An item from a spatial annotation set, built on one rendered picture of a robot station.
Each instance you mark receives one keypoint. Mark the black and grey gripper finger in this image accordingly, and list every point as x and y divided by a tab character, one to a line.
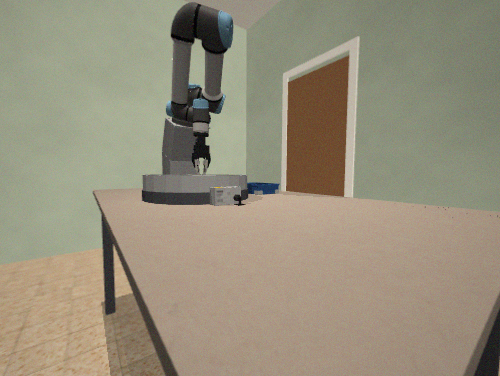
208	160
194	161

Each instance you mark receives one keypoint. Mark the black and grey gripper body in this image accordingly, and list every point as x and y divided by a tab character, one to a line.
201	150

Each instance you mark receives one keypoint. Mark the blue open crate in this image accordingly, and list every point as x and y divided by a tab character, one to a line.
262	188

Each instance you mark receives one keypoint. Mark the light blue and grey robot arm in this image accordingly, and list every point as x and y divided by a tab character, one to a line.
215	29

